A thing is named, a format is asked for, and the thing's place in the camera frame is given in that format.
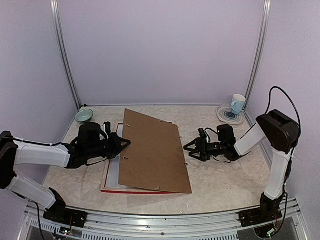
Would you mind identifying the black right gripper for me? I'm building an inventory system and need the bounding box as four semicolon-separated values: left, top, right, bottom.
184;137;227;162

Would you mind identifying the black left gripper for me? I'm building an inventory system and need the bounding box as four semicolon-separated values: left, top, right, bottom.
86;132;130;160

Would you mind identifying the cat and books photo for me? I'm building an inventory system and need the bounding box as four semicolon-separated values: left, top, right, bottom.
104;123;126;190

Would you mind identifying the red wooden picture frame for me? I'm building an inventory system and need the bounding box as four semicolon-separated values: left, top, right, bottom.
100;117;170;195

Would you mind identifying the brown frame backing board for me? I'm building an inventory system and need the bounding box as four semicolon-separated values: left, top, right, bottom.
118;109;192;194

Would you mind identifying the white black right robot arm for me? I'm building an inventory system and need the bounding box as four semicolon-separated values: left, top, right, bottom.
183;109;302;222

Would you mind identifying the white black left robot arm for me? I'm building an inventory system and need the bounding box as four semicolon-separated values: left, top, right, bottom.
0;122;131;223

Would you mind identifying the round swirl pattern plate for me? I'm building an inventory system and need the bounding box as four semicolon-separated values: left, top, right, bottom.
216;105;245;125

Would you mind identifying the green ceramic bowl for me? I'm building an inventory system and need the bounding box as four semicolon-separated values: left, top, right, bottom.
74;109;94;124

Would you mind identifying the light blue ceramic mug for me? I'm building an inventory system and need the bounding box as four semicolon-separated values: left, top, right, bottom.
230;94;246;115

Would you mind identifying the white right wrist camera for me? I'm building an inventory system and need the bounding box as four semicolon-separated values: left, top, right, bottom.
198;128;209;143

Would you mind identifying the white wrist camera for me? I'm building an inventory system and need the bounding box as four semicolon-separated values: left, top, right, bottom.
198;128;209;143
102;121;111;139

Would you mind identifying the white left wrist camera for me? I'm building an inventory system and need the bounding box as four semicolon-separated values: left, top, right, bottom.
102;121;111;139

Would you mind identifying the aluminium enclosure frame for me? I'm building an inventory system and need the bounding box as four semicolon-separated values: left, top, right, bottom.
23;0;307;240

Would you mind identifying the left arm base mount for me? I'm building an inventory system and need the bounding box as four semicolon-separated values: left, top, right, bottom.
43;204;88;228

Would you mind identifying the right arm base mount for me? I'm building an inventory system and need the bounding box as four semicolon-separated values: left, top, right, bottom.
238;193;285;227

